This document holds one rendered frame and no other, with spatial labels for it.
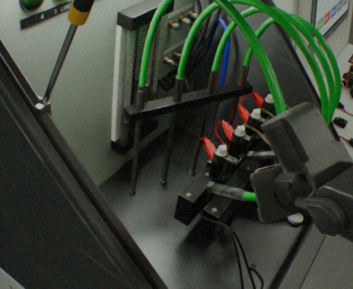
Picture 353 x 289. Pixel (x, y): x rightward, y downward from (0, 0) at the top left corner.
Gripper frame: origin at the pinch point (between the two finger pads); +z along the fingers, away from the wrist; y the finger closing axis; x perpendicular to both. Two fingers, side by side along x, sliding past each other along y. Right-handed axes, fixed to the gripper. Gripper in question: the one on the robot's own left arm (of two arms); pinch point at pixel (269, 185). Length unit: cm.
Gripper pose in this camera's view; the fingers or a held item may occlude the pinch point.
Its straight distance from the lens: 63.7
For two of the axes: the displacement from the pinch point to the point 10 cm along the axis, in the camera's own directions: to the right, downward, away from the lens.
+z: -1.4, 0.4, 9.9
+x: 2.3, 9.7, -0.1
